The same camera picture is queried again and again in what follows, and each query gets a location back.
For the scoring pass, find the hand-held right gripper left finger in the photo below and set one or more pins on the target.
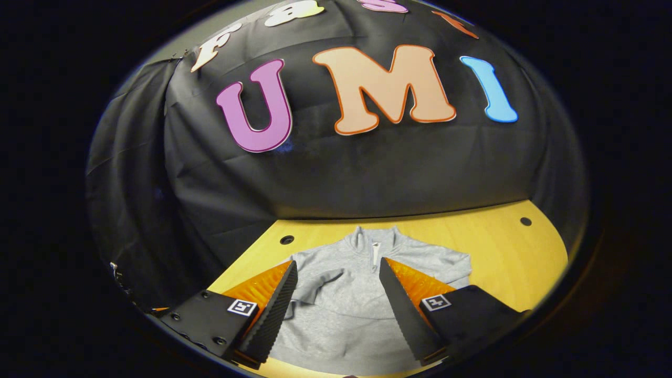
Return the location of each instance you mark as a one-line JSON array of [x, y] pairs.
[[275, 315]]

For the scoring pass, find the black backdrop cloth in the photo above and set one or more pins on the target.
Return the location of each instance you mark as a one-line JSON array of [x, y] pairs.
[[367, 173]]

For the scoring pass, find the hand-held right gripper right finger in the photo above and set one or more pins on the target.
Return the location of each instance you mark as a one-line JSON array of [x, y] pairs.
[[401, 310]]

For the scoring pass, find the grey zip-neck sweatshirt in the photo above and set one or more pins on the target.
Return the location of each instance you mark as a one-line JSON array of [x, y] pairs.
[[341, 315]]

